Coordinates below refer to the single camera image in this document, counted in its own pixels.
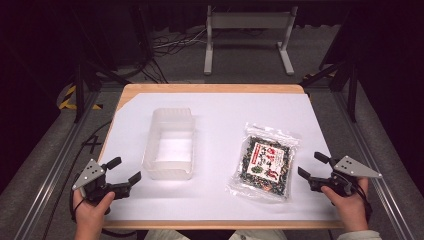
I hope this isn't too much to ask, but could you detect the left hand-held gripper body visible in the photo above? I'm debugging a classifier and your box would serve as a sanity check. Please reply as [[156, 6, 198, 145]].
[[71, 158, 133, 215]]

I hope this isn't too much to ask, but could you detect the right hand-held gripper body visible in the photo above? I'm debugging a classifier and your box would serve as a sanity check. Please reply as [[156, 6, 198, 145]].
[[307, 155, 384, 198]]

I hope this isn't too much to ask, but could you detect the person's left hand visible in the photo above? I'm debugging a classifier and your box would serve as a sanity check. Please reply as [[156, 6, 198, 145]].
[[72, 189, 116, 236]]

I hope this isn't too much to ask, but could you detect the person's right hand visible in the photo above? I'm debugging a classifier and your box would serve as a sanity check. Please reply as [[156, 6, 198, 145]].
[[320, 177, 370, 233]]

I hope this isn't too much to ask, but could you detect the clear printed snack packet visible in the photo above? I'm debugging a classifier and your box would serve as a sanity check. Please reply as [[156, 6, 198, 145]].
[[225, 121, 301, 203]]

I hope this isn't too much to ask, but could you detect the translucent plastic container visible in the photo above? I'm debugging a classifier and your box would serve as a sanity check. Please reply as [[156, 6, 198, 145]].
[[142, 106, 197, 181]]

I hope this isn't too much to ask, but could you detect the black tripod stand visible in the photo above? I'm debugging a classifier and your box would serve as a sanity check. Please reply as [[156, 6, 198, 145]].
[[299, 57, 360, 124], [71, 56, 132, 124]]

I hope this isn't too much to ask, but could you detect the yellow black hazard tape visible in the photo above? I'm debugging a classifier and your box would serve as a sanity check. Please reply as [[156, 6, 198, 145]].
[[58, 84, 104, 111]]

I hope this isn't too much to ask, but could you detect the white paper sheet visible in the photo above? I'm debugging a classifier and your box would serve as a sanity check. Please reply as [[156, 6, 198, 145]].
[[99, 92, 340, 222]]

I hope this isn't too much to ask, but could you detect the white metal stand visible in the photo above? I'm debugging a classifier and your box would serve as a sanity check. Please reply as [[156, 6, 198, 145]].
[[203, 4, 299, 77]]

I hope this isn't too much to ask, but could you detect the aluminium rail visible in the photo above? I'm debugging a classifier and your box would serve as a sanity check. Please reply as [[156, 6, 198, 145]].
[[13, 89, 101, 240], [333, 90, 416, 240]]

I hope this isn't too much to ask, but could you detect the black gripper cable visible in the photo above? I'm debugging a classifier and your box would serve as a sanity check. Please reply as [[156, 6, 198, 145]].
[[351, 179, 374, 224]]

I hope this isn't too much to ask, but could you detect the bundle of floor cables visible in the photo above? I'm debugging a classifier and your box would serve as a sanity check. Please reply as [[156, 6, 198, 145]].
[[126, 27, 208, 85]]

